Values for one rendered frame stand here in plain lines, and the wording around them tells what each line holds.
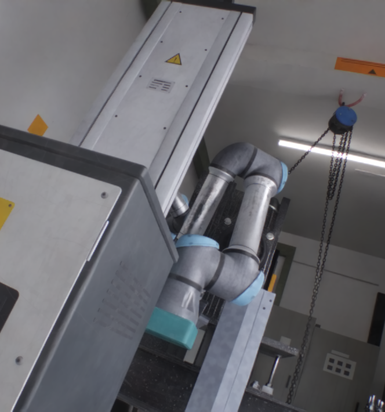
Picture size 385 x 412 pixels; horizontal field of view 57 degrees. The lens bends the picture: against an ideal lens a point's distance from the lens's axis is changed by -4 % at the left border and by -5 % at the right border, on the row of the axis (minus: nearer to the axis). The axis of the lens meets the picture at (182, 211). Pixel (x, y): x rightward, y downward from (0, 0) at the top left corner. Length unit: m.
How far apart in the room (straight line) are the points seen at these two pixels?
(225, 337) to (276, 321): 3.31
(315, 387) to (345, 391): 0.35
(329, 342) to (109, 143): 4.20
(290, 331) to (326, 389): 0.78
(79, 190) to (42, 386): 0.22
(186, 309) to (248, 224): 0.33
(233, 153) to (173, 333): 0.61
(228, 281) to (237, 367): 0.63
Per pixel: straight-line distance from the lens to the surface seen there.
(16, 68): 1.78
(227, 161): 1.21
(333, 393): 4.84
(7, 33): 1.75
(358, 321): 5.24
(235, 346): 1.56
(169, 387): 1.77
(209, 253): 0.99
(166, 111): 1.07
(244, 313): 1.58
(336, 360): 4.87
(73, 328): 0.43
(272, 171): 1.23
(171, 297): 0.93
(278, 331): 4.84
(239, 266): 1.02
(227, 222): 1.85
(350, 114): 2.62
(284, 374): 4.79
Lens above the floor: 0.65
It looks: 22 degrees up
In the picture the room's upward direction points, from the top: 24 degrees clockwise
